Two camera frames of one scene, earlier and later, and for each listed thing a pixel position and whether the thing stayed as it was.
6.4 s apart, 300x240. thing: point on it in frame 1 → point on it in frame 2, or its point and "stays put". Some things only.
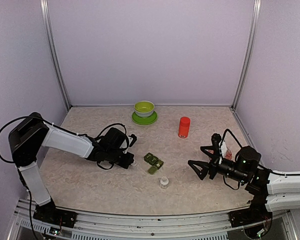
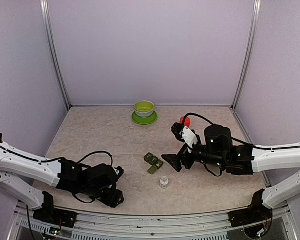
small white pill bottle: (164, 182) stays put
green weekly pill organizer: (153, 160) stays put
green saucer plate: (144, 120) stays put
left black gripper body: (123, 163) → (110, 200)
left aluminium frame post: (49, 36) stays put
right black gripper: (206, 166) → (176, 162)
